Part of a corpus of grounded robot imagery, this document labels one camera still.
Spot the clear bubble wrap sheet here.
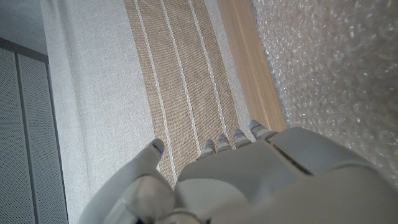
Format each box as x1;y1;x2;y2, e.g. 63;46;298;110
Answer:
250;0;398;190

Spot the perforated panel with dark frame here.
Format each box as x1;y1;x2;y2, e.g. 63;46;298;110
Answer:
0;37;69;224

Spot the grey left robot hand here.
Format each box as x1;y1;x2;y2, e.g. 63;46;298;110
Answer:
76;119;398;224

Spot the beige striped backdrop cloth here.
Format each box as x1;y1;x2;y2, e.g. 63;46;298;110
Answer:
39;0;257;224

